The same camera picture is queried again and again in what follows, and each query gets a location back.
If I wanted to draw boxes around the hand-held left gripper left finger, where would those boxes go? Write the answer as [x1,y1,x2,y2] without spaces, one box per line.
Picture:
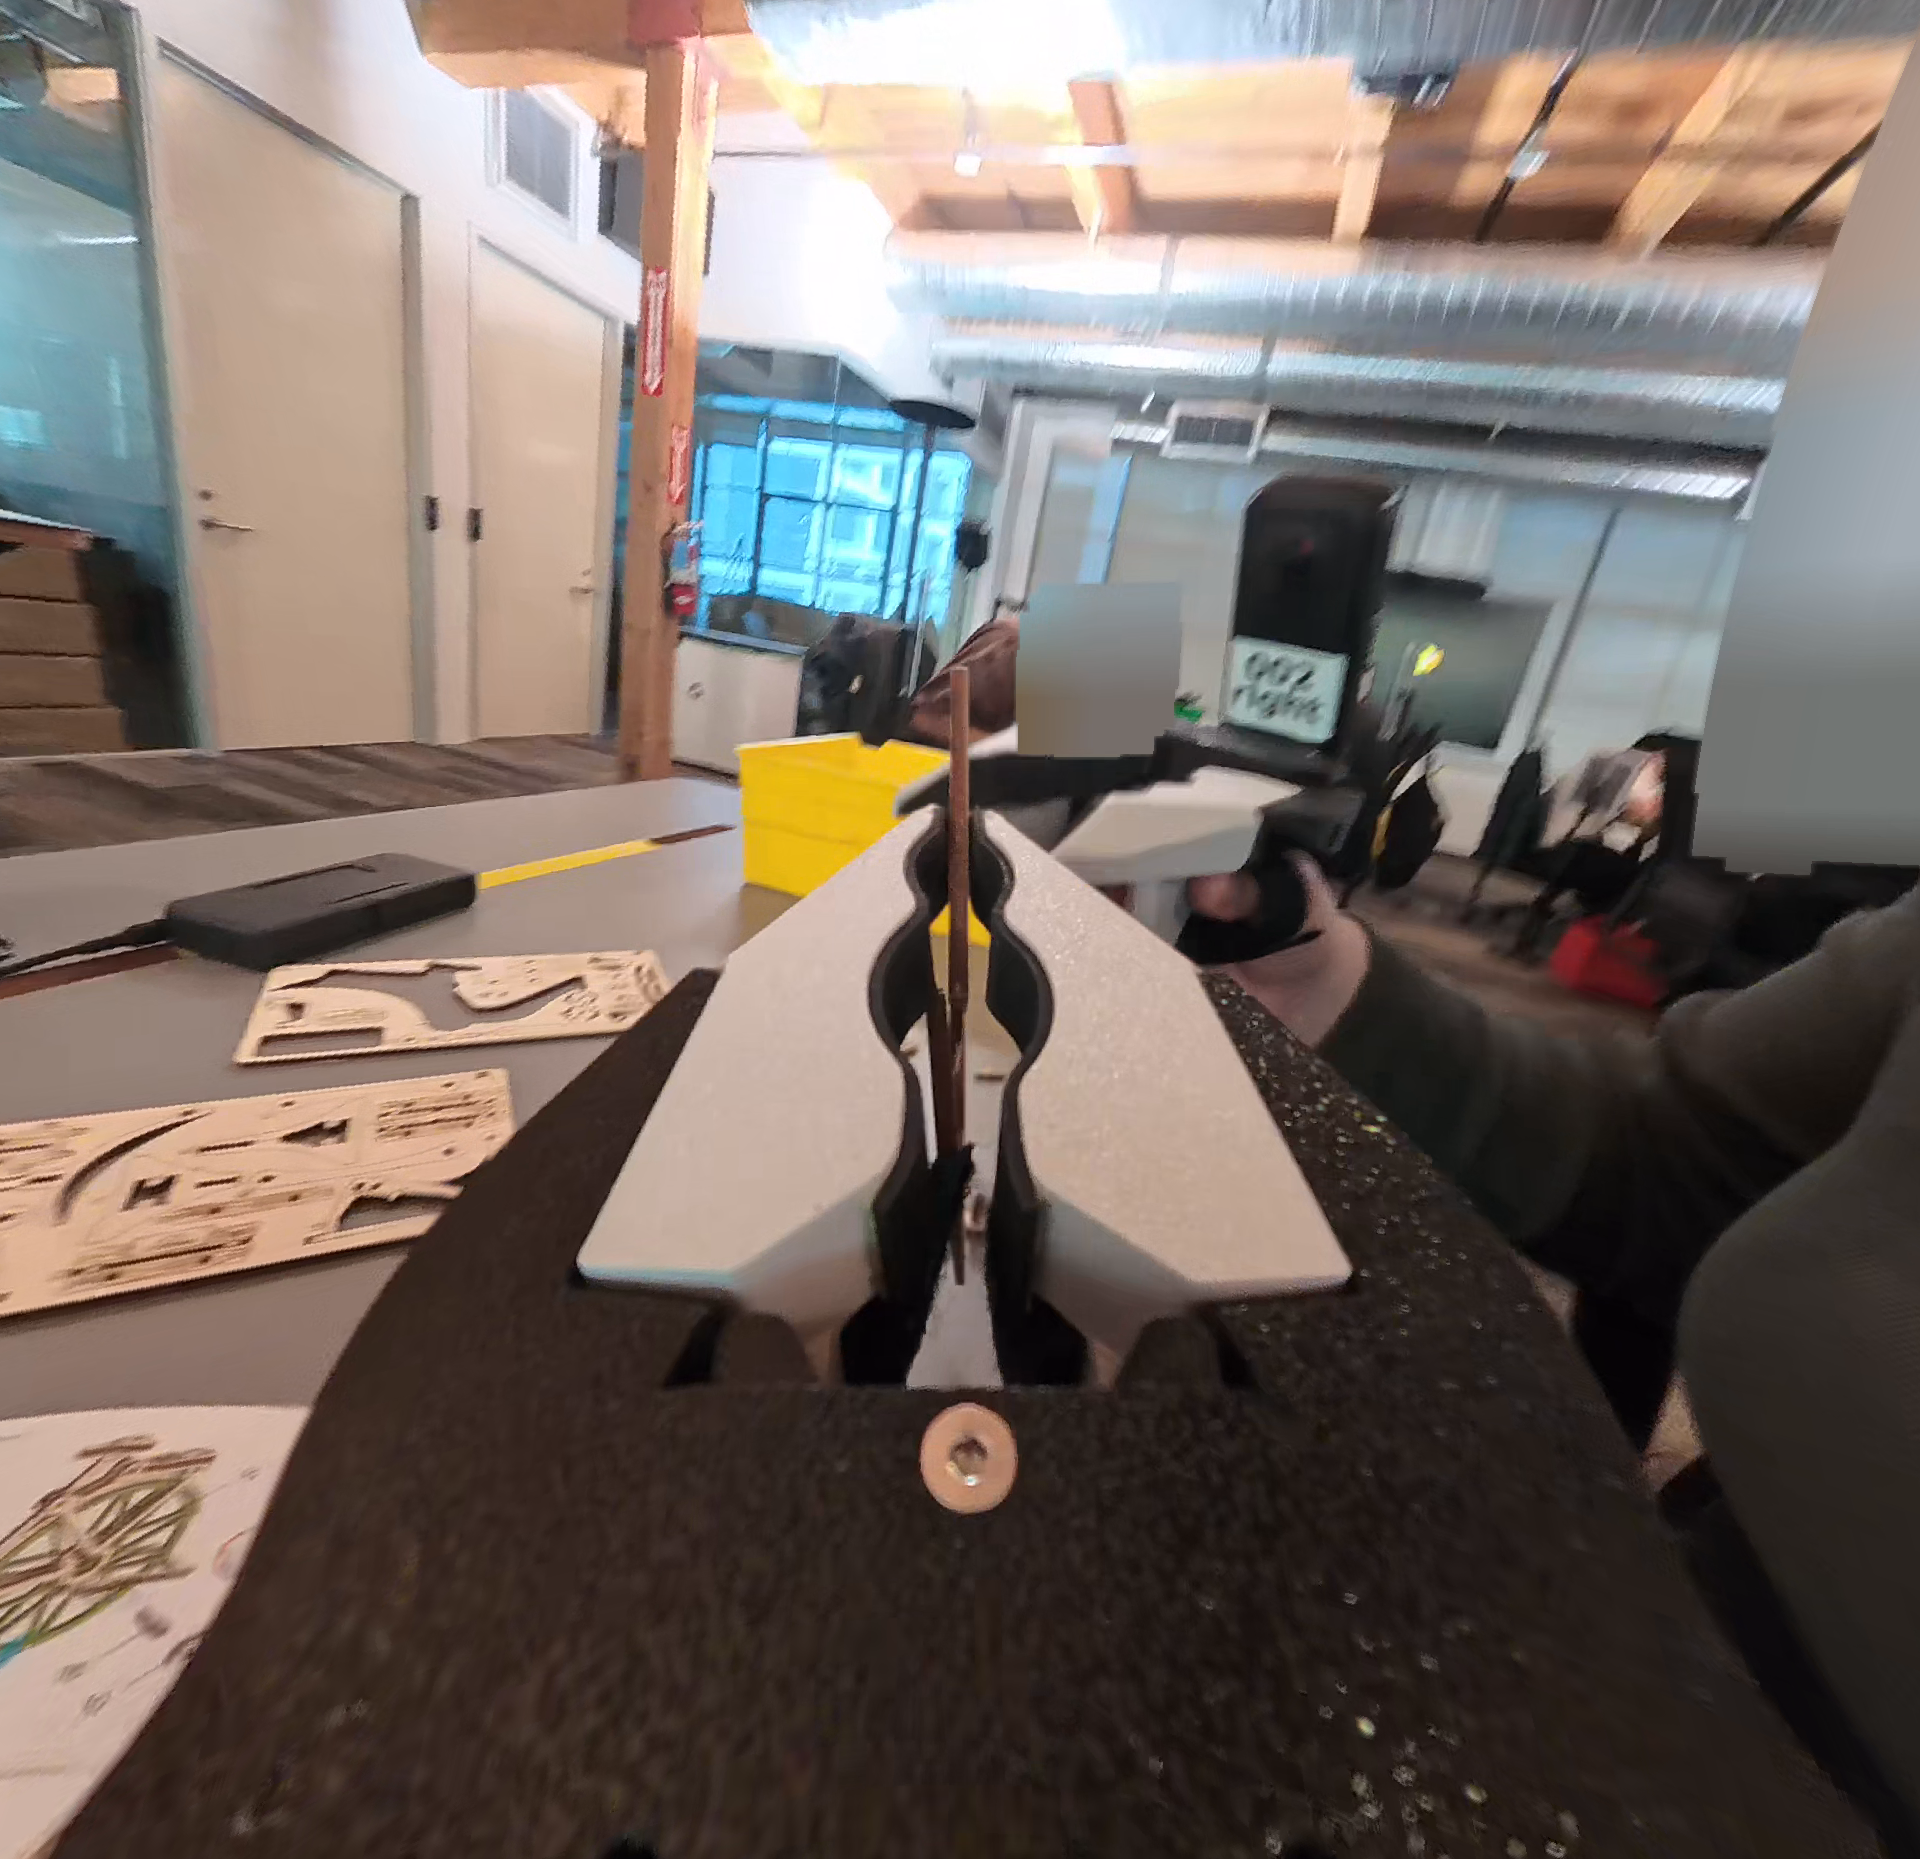
[572,809,950,1387]

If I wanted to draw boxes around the black power adapter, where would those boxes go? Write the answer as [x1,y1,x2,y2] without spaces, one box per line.
[162,852,483,975]

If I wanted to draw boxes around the red bag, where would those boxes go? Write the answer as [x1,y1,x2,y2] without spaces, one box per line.
[1549,914,1670,1008]

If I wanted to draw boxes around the cream door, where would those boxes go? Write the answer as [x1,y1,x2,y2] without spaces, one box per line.
[464,230,627,743]
[158,50,424,750]

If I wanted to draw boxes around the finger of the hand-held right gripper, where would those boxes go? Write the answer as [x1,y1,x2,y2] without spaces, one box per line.
[891,734,1201,826]
[1046,767,1307,901]

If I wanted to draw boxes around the long engraved wooden parts sheet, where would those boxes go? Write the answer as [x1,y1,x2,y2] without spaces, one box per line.
[0,1068,516,1320]

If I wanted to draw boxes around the white instruction booklet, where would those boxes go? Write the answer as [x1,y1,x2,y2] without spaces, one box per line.
[0,1403,313,1823]

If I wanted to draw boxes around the black backpack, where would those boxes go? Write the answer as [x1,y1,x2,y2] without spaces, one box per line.
[798,611,925,745]

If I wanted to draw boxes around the stack of cardboard boxes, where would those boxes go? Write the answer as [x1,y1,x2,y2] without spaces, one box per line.
[0,513,143,759]

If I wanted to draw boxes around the wooden post with red signs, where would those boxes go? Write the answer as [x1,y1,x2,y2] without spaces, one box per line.
[618,35,718,782]

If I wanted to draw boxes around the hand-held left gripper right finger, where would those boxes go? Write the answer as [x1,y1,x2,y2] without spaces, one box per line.
[971,809,1357,1387]

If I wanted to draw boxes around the yellow plastic bin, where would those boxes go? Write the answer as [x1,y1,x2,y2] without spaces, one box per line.
[733,734,995,948]

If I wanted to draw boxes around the black cable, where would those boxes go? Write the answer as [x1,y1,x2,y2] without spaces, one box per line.
[0,916,175,987]

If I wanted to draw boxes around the cut-out wooden parts sheet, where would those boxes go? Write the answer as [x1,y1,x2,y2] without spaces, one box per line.
[943,664,980,1285]

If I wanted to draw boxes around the person's right forearm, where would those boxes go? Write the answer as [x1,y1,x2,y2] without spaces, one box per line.
[1316,899,1920,1456]

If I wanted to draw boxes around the long silver ceiling ducts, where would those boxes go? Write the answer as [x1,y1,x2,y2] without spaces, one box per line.
[885,230,1826,450]

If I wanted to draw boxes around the person's right hand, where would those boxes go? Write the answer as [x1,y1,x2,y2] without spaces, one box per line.
[1174,852,1377,1053]

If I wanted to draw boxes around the person's torso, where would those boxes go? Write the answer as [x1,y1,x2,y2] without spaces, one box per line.
[1673,1123,1920,1823]

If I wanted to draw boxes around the wooden sheet with large cutouts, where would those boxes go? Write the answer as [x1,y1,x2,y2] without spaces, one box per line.
[230,946,673,1068]

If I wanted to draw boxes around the black floor lamp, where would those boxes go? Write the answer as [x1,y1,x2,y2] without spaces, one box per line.
[898,396,980,646]

